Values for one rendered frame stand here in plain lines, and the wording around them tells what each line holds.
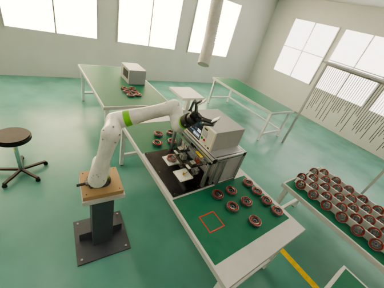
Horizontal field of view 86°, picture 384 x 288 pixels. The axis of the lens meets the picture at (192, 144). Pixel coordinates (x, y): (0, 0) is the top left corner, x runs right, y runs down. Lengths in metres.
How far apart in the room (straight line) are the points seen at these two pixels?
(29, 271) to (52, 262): 0.16
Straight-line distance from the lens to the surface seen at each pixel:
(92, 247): 2.46
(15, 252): 2.61
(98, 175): 1.57
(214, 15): 3.07
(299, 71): 8.46
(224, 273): 1.65
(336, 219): 2.63
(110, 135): 1.35
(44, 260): 2.50
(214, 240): 1.74
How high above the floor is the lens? 2.14
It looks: 32 degrees down
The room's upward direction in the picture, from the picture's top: 16 degrees clockwise
